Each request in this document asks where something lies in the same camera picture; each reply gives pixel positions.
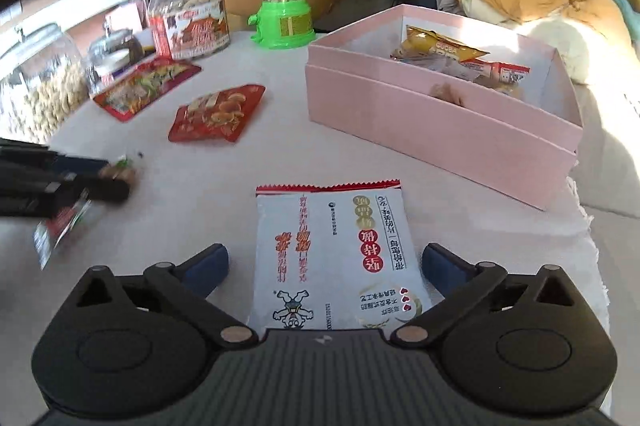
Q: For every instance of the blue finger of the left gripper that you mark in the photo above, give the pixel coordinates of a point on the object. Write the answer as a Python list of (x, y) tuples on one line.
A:
[(41, 157), (28, 192)]

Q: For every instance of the yellow snack bag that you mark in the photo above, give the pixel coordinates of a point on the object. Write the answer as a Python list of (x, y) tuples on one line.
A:
[(423, 42)]

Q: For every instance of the peanut jar with gold lid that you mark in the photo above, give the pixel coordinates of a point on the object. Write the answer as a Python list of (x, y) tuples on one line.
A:
[(188, 29)]

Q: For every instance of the large glass jar of nuts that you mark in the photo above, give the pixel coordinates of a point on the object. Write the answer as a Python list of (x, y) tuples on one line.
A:
[(43, 81)]

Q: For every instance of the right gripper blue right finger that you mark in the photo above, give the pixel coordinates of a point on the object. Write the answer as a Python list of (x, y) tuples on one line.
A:
[(464, 287)]

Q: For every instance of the red chicken snack pouch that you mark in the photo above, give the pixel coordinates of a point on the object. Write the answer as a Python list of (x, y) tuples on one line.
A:
[(143, 85)]

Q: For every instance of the pink cardboard box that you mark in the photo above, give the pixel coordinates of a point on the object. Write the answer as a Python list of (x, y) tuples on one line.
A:
[(523, 146)]

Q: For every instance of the glass jar with dark contents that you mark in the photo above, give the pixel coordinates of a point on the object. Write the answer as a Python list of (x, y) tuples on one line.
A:
[(110, 56)]

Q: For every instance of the small brown snack piece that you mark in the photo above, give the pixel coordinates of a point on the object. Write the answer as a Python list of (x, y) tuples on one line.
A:
[(447, 93)]

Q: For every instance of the white red noodle snack packet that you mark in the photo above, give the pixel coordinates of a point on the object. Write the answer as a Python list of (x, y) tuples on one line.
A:
[(335, 258)]

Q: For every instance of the red sausage snack packet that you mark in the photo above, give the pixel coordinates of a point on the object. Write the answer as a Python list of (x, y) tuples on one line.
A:
[(502, 72)]

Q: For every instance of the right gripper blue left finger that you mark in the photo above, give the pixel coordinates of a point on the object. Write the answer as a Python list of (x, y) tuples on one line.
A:
[(183, 290)]

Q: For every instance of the small red snack packet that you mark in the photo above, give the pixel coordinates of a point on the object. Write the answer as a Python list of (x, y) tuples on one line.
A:
[(219, 115)]

